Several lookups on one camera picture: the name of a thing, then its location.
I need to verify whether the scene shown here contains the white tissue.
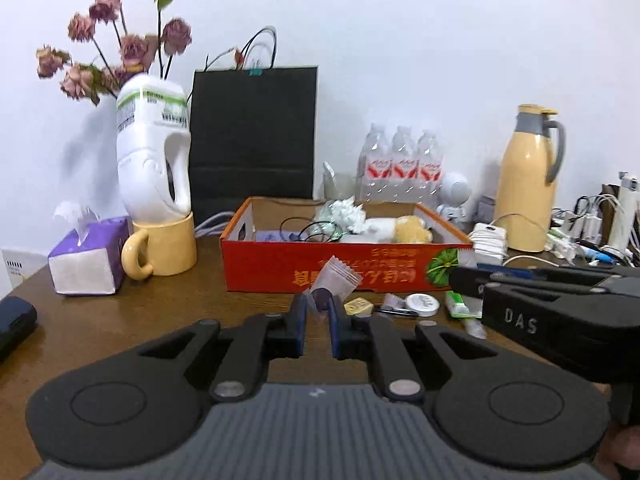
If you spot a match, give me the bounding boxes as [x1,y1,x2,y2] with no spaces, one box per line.
[325,199,368,233]

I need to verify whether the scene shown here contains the white round tin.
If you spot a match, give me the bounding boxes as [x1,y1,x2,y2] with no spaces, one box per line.
[405,292,441,317]

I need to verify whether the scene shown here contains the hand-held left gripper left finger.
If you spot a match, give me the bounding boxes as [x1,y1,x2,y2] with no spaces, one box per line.
[136,292,308,403]

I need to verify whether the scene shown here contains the white plastic bag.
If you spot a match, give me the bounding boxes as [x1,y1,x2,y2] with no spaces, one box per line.
[305,220,346,242]

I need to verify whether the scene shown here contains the white cylindrical device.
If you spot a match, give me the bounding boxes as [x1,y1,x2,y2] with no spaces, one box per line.
[607,171,640,253]

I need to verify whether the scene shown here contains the white cable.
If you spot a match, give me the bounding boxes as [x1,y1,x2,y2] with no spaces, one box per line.
[492,212,568,270]

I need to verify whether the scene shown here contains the small clear packet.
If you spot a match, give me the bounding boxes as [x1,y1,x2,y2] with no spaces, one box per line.
[302,256,362,313]

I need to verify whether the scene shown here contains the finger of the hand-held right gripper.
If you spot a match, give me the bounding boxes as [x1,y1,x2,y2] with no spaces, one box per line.
[449,267,608,303]
[475,264,640,283]

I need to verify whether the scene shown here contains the red cardboard box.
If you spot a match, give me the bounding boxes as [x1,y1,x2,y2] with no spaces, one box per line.
[220,196,475,293]

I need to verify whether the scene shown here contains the clear water bottle red label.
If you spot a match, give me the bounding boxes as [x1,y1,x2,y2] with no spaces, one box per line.
[390,126,420,203]
[416,130,445,204]
[357,124,393,202]

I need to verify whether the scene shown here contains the white robot speaker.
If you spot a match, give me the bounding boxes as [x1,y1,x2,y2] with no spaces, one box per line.
[436,172,473,223]

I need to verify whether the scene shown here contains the black cable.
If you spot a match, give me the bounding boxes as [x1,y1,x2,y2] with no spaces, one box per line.
[279,216,346,244]

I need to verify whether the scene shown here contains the green packet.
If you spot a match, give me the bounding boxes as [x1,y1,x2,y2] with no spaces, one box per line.
[445,290,483,319]

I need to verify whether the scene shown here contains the blue pen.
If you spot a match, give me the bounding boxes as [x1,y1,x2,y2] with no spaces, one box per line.
[580,242,613,263]

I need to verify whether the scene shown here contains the person's right hand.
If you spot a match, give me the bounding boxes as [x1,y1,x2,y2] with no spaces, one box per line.
[597,422,640,480]

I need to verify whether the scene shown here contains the black paper bag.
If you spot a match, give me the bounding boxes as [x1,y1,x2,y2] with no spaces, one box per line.
[189,25,319,226]

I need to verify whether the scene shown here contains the white and yellow plush toy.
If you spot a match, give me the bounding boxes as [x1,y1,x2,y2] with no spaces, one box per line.
[345,216,433,245]

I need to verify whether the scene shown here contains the yellow thermos jug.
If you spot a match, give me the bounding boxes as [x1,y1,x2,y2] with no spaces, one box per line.
[492,104,567,253]

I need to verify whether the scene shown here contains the yellow mug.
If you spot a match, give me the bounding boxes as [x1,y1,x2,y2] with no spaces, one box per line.
[121,211,198,281]

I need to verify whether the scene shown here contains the white plug adapter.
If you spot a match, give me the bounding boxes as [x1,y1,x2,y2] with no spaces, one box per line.
[575,195,608,238]

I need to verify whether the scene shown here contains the lilac cord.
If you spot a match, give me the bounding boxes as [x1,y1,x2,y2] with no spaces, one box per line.
[194,211,235,237]

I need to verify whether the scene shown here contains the purple tissue box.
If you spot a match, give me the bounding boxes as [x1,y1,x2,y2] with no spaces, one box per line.
[47,200,132,296]

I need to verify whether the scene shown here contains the dried flower bouquet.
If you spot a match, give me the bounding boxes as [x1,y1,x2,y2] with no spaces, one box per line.
[35,0,193,106]

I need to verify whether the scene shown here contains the purple cloth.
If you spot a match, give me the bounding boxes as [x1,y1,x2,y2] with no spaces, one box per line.
[255,230,301,244]

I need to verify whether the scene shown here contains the gold packet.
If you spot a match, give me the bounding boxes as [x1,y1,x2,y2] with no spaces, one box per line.
[344,297,375,317]

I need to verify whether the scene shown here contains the white detergent jug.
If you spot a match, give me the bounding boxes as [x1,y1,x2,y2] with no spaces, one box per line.
[115,74,193,223]

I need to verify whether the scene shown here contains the white vented device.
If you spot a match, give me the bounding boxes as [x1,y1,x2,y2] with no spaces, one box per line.
[0,247,36,296]

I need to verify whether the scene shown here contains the dark case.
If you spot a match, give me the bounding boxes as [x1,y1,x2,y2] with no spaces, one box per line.
[0,296,38,361]

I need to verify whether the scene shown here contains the white charger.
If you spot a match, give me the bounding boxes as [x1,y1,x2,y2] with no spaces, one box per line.
[469,222,510,255]

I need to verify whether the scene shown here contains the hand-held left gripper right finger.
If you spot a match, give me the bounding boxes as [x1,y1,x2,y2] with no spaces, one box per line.
[326,295,501,403]

